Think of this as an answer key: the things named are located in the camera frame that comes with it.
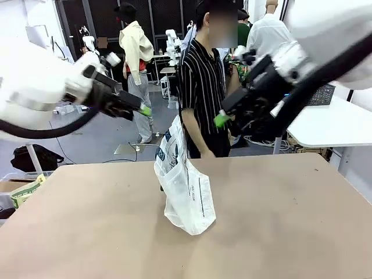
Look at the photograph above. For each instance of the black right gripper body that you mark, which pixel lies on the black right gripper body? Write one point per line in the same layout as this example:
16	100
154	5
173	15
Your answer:
258	101

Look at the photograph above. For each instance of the black duffel bag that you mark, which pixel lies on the black duffel bag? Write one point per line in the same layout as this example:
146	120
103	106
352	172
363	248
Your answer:
35	158

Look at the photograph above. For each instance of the clear plastic storage bin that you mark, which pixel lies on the clear plastic storage bin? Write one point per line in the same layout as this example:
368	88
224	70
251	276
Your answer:
17	175

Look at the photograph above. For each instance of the mannequin with cream sweater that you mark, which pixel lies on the mannequin with cream sweater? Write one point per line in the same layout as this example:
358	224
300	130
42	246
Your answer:
135	58

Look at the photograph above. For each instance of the white side table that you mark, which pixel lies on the white side table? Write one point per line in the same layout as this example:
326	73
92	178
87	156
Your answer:
325	125

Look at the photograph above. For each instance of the person in striped black shirt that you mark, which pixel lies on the person in striped black shirt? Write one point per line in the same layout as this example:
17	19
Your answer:
200	87

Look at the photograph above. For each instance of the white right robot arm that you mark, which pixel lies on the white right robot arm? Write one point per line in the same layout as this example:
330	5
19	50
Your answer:
331	26

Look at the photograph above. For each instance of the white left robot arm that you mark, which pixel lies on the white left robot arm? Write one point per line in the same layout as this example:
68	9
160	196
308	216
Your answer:
35	78

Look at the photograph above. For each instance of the bystander in white shirt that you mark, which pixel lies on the bystander in white shirt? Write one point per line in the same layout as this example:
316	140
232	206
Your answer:
267	32

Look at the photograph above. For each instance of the brown cardboard box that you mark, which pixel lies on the brown cardboard box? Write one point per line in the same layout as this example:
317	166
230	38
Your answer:
11	186

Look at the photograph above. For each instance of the white table leg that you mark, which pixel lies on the white table leg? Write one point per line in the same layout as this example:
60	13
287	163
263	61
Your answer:
34	158

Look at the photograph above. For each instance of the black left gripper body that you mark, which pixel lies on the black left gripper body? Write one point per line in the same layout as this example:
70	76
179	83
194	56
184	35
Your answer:
113	98

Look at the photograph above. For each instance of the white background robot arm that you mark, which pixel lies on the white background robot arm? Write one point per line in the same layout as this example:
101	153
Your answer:
173	46
88	43

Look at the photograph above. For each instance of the green white paper sack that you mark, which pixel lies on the green white paper sack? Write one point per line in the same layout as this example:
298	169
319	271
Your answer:
26	193

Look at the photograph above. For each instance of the small grey mesh basket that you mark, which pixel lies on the small grey mesh basket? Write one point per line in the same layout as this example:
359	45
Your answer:
322	96

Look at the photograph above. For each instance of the translucent white plastic shopping bag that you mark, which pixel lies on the translucent white plastic shopping bag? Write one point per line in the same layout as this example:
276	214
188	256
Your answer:
186	186

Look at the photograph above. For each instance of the person's right forearm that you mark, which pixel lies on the person's right forearm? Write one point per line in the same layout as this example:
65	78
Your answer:
191	130

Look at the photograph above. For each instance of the person's right hand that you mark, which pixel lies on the person's right hand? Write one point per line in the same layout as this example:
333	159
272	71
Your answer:
208	154

